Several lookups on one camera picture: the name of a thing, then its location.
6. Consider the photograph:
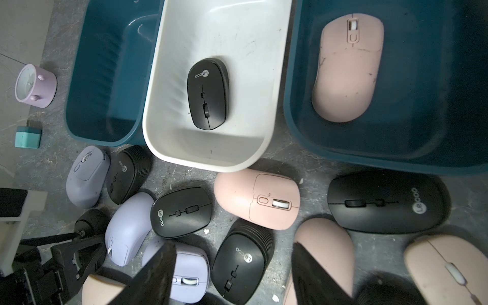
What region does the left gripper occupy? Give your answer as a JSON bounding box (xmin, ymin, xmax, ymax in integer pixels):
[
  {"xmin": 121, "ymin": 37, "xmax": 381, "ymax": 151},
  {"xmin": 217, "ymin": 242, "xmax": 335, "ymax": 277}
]
[{"xmin": 1, "ymin": 235, "xmax": 106, "ymax": 304}]

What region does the purple round alarm clock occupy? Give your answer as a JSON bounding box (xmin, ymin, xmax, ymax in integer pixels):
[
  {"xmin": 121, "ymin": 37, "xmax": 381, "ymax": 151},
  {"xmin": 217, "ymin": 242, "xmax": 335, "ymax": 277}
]
[{"xmin": 15, "ymin": 64, "xmax": 57, "ymax": 109}]

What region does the purple mouse lower centre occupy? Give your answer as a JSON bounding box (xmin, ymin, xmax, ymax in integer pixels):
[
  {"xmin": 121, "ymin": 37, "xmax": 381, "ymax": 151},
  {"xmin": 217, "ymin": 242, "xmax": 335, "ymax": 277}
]
[{"xmin": 142, "ymin": 236, "xmax": 211, "ymax": 304}]

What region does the black mouse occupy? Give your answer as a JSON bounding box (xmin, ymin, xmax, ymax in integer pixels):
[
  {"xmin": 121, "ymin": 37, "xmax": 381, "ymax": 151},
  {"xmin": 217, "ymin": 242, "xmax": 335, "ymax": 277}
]
[
  {"xmin": 187, "ymin": 58, "xmax": 230, "ymax": 130},
  {"xmin": 211, "ymin": 219, "xmax": 275, "ymax": 304},
  {"xmin": 105, "ymin": 146, "xmax": 152, "ymax": 205},
  {"xmin": 74, "ymin": 208, "xmax": 111, "ymax": 275},
  {"xmin": 150, "ymin": 188, "xmax": 213, "ymax": 239},
  {"xmin": 355, "ymin": 284, "xmax": 426, "ymax": 305},
  {"xmin": 327, "ymin": 170, "xmax": 451, "ymax": 235}
]

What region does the white storage box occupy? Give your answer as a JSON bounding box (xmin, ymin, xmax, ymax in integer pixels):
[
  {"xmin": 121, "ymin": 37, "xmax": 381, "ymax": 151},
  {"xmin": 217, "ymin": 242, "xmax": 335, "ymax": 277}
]
[{"xmin": 142, "ymin": 1, "xmax": 292, "ymax": 172}]

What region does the right teal storage box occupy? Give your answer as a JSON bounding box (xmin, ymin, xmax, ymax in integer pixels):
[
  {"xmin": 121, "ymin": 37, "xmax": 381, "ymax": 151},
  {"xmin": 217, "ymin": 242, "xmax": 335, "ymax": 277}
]
[{"xmin": 283, "ymin": 1, "xmax": 487, "ymax": 175}]

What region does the purple mouse far left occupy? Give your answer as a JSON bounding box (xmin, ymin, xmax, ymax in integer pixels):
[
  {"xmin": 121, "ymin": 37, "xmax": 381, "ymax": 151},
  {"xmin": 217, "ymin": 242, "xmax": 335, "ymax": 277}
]
[{"xmin": 66, "ymin": 146, "xmax": 111, "ymax": 209}]

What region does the small teal cube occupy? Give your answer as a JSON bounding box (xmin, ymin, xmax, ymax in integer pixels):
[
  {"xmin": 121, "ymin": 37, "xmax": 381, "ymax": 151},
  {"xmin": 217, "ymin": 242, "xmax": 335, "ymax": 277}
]
[{"xmin": 15, "ymin": 127, "xmax": 42, "ymax": 149}]

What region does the teal storage box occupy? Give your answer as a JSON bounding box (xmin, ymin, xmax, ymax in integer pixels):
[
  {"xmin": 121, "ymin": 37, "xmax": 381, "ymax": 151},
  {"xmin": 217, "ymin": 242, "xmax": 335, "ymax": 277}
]
[
  {"xmin": 283, "ymin": 1, "xmax": 487, "ymax": 175},
  {"xmin": 65, "ymin": 0, "xmax": 164, "ymax": 147}
]

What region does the purple mouse middle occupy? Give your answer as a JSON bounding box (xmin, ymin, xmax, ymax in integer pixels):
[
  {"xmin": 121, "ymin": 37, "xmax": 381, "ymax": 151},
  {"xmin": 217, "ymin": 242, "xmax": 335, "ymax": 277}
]
[{"xmin": 105, "ymin": 192, "xmax": 155, "ymax": 267}]

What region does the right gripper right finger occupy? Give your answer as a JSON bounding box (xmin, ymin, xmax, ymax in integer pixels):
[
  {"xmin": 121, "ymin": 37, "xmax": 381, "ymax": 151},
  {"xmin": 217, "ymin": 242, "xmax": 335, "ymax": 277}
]
[{"xmin": 292, "ymin": 242, "xmax": 354, "ymax": 304}]

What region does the purple mouse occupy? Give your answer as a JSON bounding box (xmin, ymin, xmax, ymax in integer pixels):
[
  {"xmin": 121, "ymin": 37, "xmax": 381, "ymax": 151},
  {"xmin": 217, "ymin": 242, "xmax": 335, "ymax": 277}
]
[
  {"xmin": 105, "ymin": 192, "xmax": 155, "ymax": 267},
  {"xmin": 142, "ymin": 236, "xmax": 211, "ymax": 304},
  {"xmin": 66, "ymin": 146, "xmax": 111, "ymax": 209}
]

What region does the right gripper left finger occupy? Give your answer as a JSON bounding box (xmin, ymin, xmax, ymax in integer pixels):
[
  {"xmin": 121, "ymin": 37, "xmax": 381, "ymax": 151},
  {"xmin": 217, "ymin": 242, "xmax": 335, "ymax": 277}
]
[{"xmin": 109, "ymin": 241, "xmax": 177, "ymax": 305}]

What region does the left teal storage box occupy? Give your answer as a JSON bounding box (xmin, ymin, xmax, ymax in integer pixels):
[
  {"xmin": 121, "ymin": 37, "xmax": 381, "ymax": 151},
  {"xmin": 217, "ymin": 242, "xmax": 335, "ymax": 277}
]
[{"xmin": 65, "ymin": 0, "xmax": 164, "ymax": 147}]

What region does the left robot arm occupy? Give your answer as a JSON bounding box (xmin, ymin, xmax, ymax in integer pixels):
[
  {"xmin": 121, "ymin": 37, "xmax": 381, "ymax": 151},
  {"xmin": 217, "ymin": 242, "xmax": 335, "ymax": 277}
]
[{"xmin": 1, "ymin": 188, "xmax": 109, "ymax": 304}]

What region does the pink mouse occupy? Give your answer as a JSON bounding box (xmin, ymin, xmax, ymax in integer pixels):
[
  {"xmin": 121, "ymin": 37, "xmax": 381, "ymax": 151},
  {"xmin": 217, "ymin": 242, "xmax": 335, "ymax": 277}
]
[
  {"xmin": 81, "ymin": 274, "xmax": 125, "ymax": 305},
  {"xmin": 213, "ymin": 169, "xmax": 301, "ymax": 230},
  {"xmin": 404, "ymin": 235, "xmax": 487, "ymax": 304},
  {"xmin": 283, "ymin": 218, "xmax": 355, "ymax": 304},
  {"xmin": 311, "ymin": 13, "xmax": 385, "ymax": 123}
]

